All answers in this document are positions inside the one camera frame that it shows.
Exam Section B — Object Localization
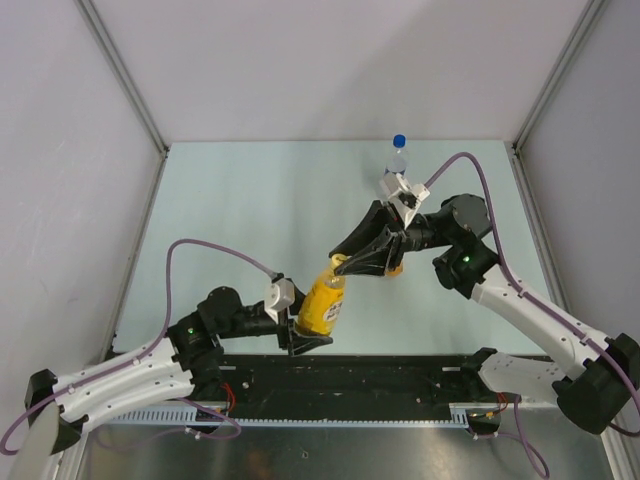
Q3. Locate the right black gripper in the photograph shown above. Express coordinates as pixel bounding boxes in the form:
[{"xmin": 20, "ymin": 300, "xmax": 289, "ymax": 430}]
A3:
[{"xmin": 329, "ymin": 199, "xmax": 455, "ymax": 276}]

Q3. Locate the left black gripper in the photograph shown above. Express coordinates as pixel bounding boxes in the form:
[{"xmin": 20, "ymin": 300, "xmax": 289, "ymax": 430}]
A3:
[{"xmin": 217, "ymin": 279, "xmax": 332, "ymax": 356}]

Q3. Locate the yellow juice bottle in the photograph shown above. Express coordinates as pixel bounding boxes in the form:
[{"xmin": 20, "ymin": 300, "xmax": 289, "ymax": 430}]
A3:
[{"xmin": 296, "ymin": 260, "xmax": 346, "ymax": 336}]

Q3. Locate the orange Pocari Sweat bottle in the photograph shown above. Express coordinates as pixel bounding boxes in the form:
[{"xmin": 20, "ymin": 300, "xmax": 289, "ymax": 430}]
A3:
[{"xmin": 385, "ymin": 264, "xmax": 404, "ymax": 277}]

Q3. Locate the clear Pepsi bottle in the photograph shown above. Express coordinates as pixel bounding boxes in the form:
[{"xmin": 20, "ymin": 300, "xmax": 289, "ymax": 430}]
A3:
[{"xmin": 384, "ymin": 134, "xmax": 408, "ymax": 175}]

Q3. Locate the yellow bottle cap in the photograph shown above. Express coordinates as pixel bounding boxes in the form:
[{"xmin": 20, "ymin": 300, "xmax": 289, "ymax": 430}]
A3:
[{"xmin": 330, "ymin": 253, "xmax": 348, "ymax": 269}]

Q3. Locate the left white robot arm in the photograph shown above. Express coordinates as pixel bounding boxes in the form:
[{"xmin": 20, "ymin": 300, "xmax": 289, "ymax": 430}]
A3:
[{"xmin": 25, "ymin": 278, "xmax": 343, "ymax": 452}]

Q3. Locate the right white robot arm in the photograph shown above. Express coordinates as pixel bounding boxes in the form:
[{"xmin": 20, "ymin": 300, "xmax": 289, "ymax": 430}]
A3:
[{"xmin": 333, "ymin": 194, "xmax": 639, "ymax": 434}]

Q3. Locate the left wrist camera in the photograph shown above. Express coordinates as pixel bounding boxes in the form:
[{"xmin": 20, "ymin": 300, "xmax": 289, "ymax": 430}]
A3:
[{"xmin": 264, "ymin": 274, "xmax": 295, "ymax": 323}]

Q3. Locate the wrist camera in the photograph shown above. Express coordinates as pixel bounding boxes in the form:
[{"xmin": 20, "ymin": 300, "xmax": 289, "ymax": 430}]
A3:
[
  {"xmin": 380, "ymin": 172, "xmax": 430, "ymax": 227},
  {"xmin": 264, "ymin": 274, "xmax": 295, "ymax": 323}
]

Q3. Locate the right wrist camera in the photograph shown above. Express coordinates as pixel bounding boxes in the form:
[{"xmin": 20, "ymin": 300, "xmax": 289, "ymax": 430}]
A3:
[{"xmin": 380, "ymin": 172, "xmax": 430, "ymax": 227}]

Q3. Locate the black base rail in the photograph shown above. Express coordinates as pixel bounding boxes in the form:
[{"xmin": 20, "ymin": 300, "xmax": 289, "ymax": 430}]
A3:
[{"xmin": 189, "ymin": 354, "xmax": 515, "ymax": 423}]

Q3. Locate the grey cable duct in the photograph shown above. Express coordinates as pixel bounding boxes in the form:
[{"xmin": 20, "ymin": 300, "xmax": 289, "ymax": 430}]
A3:
[{"xmin": 107, "ymin": 403, "xmax": 474, "ymax": 431}]

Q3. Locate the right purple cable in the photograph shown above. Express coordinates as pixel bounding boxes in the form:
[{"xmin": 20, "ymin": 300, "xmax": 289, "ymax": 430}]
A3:
[{"xmin": 423, "ymin": 151, "xmax": 640, "ymax": 439}]

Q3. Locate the purple cable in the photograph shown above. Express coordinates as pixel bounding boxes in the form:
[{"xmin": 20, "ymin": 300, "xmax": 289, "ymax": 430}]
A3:
[
  {"xmin": 0, "ymin": 238, "xmax": 281, "ymax": 459},
  {"xmin": 423, "ymin": 151, "xmax": 640, "ymax": 439}
]

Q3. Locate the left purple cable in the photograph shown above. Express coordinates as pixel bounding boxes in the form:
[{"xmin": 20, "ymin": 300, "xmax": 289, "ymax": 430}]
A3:
[{"xmin": 0, "ymin": 238, "xmax": 281, "ymax": 459}]

